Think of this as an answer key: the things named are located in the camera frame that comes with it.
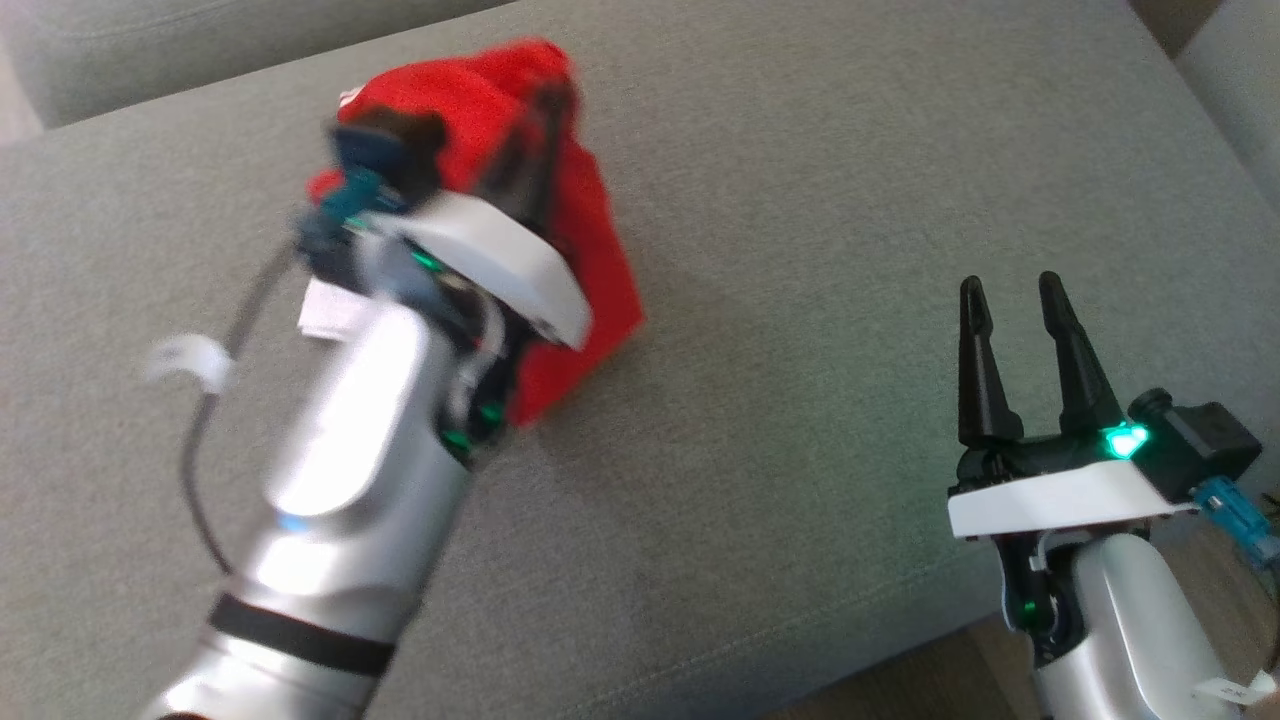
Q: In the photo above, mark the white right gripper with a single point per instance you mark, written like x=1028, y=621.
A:
x=1060, y=495

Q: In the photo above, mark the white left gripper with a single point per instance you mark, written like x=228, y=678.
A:
x=500, y=260

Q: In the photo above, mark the red and white jersey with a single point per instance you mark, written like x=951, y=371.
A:
x=470, y=110

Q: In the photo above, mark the grey sofa ottoman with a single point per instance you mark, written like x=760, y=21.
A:
x=800, y=400

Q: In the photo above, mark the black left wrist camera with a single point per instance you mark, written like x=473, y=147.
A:
x=385, y=150

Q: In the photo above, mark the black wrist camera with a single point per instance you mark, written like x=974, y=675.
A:
x=385, y=150
x=1205, y=440

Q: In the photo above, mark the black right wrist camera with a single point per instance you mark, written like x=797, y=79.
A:
x=1205, y=440

